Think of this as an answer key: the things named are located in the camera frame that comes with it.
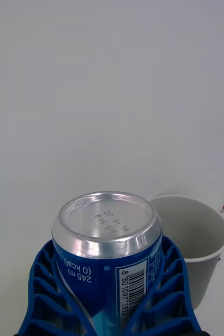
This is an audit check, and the grey plastic bin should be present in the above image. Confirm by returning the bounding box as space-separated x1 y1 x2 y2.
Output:
148 194 224 310

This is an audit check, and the blue drink can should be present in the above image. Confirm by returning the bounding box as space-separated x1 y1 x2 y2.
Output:
51 191 163 336

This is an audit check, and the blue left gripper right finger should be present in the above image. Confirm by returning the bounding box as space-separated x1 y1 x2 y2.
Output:
123 235 203 336

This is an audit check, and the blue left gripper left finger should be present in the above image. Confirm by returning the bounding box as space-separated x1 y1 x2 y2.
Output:
17 238 97 336

